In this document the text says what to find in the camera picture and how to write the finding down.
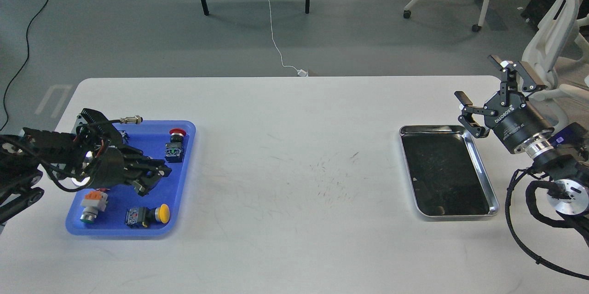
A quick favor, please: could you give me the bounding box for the silver metal tray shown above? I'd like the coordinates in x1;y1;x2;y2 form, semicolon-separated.
399;125;499;220

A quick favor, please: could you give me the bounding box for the green push button switch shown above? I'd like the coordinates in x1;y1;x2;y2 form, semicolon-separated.
118;130;129;144

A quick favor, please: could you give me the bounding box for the blue plastic tray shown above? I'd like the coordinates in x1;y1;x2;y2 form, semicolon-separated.
65;120;197;237

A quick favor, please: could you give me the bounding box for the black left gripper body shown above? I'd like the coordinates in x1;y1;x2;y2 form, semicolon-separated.
90;147;147;188

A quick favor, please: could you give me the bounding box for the white office chair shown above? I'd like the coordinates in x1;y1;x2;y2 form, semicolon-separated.
522;0;588;131

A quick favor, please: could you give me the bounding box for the red push button switch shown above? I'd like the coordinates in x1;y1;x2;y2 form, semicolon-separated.
165;127;186;163

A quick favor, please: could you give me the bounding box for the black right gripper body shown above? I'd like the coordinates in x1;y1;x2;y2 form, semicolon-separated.
459;92;554;154

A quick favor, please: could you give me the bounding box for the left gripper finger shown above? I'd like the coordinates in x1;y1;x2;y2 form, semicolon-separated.
131;175;162;196
138;156;172;178

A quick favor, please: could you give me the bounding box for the black cabinet corner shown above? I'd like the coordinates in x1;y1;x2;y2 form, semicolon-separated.
521;0;556;31

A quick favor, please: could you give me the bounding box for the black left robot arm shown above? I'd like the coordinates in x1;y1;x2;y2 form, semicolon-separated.
1;108;171;223

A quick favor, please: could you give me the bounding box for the yellow push button switch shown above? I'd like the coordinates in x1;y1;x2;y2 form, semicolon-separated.
124;204;171;228

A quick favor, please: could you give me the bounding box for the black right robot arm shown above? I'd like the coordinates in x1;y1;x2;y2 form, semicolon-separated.
454;55;588;280

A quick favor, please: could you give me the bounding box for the orange grey indicator switch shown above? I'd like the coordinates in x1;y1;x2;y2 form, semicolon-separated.
80;190;109;224

